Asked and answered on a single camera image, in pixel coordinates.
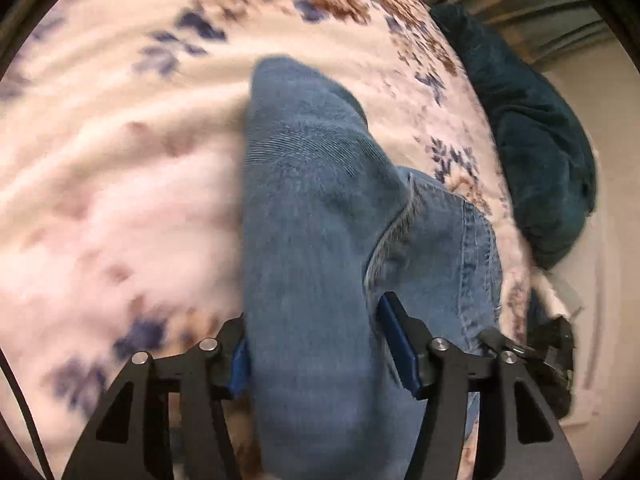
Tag blue denim jeans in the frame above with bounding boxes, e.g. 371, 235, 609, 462
242, 58, 502, 479

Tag dark teal cloth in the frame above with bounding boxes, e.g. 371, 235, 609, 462
430, 4, 598, 269

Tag floral fleece blanket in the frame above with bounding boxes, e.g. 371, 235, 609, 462
1, 0, 530, 476

